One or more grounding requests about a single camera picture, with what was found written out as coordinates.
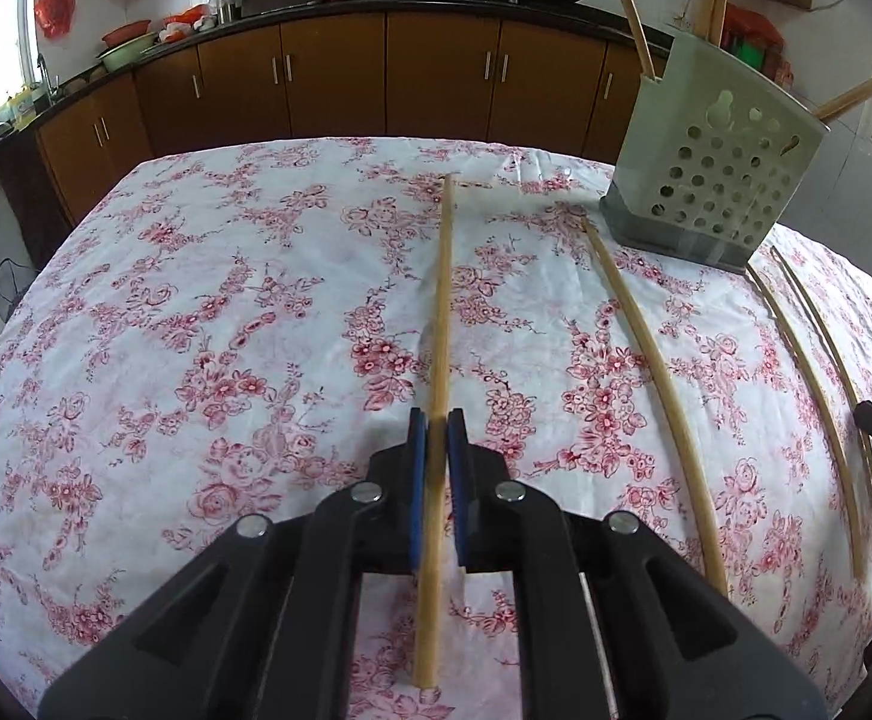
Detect wooden base cabinets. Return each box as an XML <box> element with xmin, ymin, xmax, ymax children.
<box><xmin>31</xmin><ymin>11</ymin><xmax>677</xmax><ymax>227</ymax></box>

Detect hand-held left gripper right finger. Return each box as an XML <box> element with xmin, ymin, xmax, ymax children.
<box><xmin>445</xmin><ymin>409</ymin><xmax>831</xmax><ymax>720</ymax></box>

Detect red and white bags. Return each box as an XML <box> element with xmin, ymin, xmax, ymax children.
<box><xmin>158</xmin><ymin>5</ymin><xmax>213</xmax><ymax>43</ymax></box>

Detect green perforated chopstick holder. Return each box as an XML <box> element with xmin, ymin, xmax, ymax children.
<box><xmin>599</xmin><ymin>30</ymin><xmax>832</xmax><ymax>275</ymax></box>

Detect round wire basket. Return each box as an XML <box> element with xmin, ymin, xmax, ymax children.
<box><xmin>0</xmin><ymin>257</ymin><xmax>37</xmax><ymax>321</ymax></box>

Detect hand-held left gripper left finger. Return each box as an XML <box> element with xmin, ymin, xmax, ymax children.
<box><xmin>37</xmin><ymin>406</ymin><xmax>431</xmax><ymax>720</ymax></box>

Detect pink floral tablecloth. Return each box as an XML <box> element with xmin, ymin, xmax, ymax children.
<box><xmin>0</xmin><ymin>136</ymin><xmax>872</xmax><ymax>720</ymax></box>

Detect yellow detergent bottle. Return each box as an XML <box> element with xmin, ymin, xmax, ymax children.
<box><xmin>5</xmin><ymin>86</ymin><xmax>37</xmax><ymax>129</ymax></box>

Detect red basin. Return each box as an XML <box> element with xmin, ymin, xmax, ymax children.
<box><xmin>101</xmin><ymin>20</ymin><xmax>152</xmax><ymax>48</ymax></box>

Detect black kitchen countertop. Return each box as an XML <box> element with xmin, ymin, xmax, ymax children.
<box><xmin>0</xmin><ymin>0</ymin><xmax>681</xmax><ymax>166</ymax></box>

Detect red plastic bag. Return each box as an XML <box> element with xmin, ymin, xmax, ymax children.
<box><xmin>35</xmin><ymin>0</ymin><xmax>79</xmax><ymax>40</ymax></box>

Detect red bags on bottles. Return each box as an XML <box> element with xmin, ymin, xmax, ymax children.
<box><xmin>724</xmin><ymin>4</ymin><xmax>786</xmax><ymax>47</ymax></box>

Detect green basin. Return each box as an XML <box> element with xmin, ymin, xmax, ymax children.
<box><xmin>97</xmin><ymin>41</ymin><xmax>161</xmax><ymax>74</ymax></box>

